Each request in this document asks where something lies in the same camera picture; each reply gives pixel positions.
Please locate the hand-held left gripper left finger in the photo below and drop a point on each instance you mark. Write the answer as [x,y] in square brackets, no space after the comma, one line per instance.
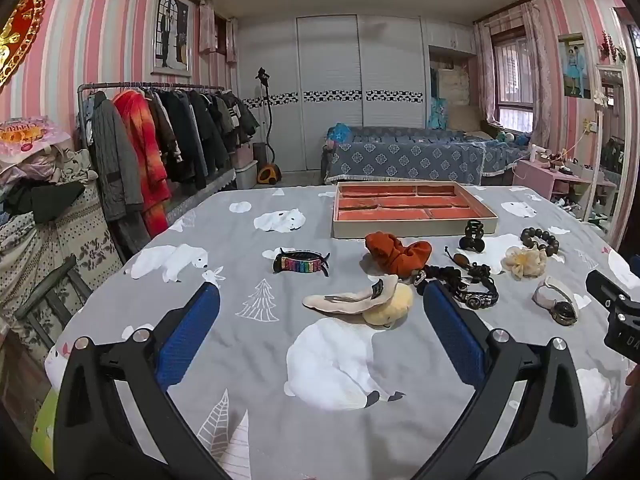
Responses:
[192,325]

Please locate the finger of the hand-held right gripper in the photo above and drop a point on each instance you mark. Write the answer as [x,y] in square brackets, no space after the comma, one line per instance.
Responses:
[602,285]

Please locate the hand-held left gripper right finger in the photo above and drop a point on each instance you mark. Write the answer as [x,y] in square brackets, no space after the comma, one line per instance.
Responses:
[450,325]

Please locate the yellow plush hair clip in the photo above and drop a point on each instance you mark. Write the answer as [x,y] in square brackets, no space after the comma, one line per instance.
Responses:
[392,307]

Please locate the cream flower scrunchie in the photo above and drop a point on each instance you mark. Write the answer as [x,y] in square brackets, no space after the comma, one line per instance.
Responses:
[522,262]

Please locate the cream duckbill hair clip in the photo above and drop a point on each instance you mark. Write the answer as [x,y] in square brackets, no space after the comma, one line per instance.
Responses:
[335,302]

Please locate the red compartment tray box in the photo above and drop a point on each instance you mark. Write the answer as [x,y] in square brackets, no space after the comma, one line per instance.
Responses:
[410,207]

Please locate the person's right forearm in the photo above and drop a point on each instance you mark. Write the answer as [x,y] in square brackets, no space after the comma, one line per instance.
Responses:
[627,402]

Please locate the black claw clip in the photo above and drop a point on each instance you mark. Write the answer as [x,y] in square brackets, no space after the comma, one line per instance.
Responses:
[472,240]

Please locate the orange scrunchie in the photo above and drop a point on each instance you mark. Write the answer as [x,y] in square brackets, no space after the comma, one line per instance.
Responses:
[395,252]

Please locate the grey polar bear bedsheet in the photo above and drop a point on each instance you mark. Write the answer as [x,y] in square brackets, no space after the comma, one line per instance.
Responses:
[260,240]

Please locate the standing mirror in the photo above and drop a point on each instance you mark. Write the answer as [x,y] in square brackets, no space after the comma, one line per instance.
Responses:
[612,160]

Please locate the grey lace trimmed cover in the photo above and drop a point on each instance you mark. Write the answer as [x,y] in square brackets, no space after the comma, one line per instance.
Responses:
[200,197]

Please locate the pink desk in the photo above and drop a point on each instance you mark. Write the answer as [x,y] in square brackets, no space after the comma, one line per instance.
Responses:
[537,175]

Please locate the white storage box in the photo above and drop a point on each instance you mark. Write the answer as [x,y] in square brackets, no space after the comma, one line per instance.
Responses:
[246,175]

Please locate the floral patterned cloth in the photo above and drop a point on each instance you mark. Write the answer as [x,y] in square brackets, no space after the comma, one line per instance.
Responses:
[45,245]

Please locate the garment steamer with yellow base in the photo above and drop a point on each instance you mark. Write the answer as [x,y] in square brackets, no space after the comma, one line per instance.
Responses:
[270,172]

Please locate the orange red fleece robe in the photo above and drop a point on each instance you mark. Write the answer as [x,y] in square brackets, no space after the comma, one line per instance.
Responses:
[145,160]

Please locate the bed with blue patterned cover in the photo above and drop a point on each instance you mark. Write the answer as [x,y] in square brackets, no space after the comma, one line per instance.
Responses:
[400,157]

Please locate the pink storage box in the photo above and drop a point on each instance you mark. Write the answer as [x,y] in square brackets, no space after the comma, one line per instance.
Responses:
[247,154]

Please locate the grey quilted coat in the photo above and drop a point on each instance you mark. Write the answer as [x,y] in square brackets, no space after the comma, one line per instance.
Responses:
[117,155]

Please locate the row of dark jackets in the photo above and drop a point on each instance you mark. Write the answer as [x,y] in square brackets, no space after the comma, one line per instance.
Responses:
[200,130]

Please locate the pile of clothes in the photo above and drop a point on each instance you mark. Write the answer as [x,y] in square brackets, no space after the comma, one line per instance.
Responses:
[45,185]

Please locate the blue hanging dress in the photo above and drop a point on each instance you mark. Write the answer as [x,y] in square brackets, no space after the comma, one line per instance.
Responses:
[438,110]

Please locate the pink window curtain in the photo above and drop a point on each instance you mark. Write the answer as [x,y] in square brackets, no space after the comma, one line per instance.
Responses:
[539,75]

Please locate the barred window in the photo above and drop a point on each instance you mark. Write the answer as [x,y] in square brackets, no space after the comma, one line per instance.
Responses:
[512,80]

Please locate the red flower decoration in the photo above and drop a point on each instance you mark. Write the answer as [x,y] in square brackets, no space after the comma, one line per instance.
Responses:
[611,46]

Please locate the metal clothes rack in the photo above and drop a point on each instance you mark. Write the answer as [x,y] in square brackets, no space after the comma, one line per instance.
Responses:
[150,84]

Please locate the pink plastic bag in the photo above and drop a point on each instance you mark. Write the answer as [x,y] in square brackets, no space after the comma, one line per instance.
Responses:
[25,135]

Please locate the white wardrobe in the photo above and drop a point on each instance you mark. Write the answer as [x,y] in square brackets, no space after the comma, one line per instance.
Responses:
[330,60]

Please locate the framed wedding photo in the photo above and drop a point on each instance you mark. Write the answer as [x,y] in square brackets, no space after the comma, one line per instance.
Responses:
[172,32]

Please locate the small pink curtain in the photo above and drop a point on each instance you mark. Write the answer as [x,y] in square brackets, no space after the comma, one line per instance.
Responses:
[206,27]

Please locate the wall poster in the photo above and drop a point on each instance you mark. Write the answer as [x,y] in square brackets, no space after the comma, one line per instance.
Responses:
[574,65]

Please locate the red gold wall decoration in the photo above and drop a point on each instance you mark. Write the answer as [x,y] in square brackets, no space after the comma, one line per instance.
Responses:
[20,40]

